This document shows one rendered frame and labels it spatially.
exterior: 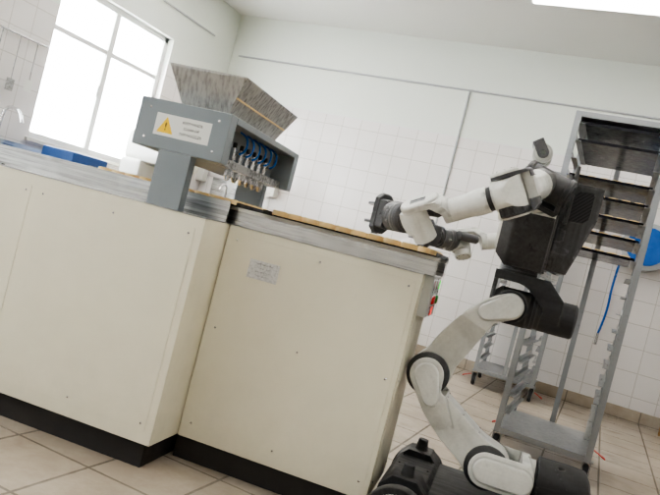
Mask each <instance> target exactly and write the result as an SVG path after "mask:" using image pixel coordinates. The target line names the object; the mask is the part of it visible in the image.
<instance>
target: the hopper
mask: <svg viewBox="0 0 660 495"><path fill-rule="evenodd" d="M170 65H171V67H172V70H173V74H174V77H175V81H176V84H177V88H178V91H179V94H180V97H181V101H182V103H183V104H188V105H191V106H196V107H201V108H205V109H210V110H215V111H219V112H224V113H229V114H233V115H234V116H236V117H238V118H240V119H241V120H243V121H244V122H246V123H248V124H249V125H251V126H253V127H254V128H256V129H257V130H259V131H261V132H262V133H264V134H266V135H267V136H269V137H271V138H273V139H274V140H276V139H277V138H278V137H279V136H280V134H282V133H283V132H284V131H285V130H286V129H287V128H288V127H289V126H290V125H291V124H292V123H293V122H294V121H295V120H296V119H297V118H298V117H297V116H296V115H294V114H293V113H292V112H291V111H289V110H288V109H287V108H286V107H284V106H283V105H282V104H281V103H279V102H278V101H277V100H276V99H274V98H273V97H272V96H270V95H269V94H268V93H267V92H265V91H264V90H263V89H262V88H260V87H259V86H258V85H257V84H255V83H254V82H253V81H251V80H250V79H249V78H246V77H241V76H236V75H231V74H226V73H221V72H216V71H211V70H206V69H202V68H197V67H192V66H187V65H182V64H177V63H172V62H170Z"/></svg>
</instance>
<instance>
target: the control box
mask: <svg viewBox="0 0 660 495"><path fill-rule="evenodd" d="M436 280H437V282H436ZM441 280H442V278H441V277H439V276H431V275H427V274H426V275H425V279H424V282H423V283H424V285H423V290H422V293H421V297H420V300H419V304H418V308H417V312H416V316H419V317H423V318H424V317H426V316H429V315H431V314H432V313H433V309H434V306H435V304H431V301H432V297H433V296H435V297H436V295H438V291H439V284H440V281H441ZM438 281H439V284H438V287H437V283H438ZM435 282H436V287H437V290H436V287H435V289H434V286H435ZM430 309H432V310H431V311H430ZM429 313H431V314H429Z"/></svg>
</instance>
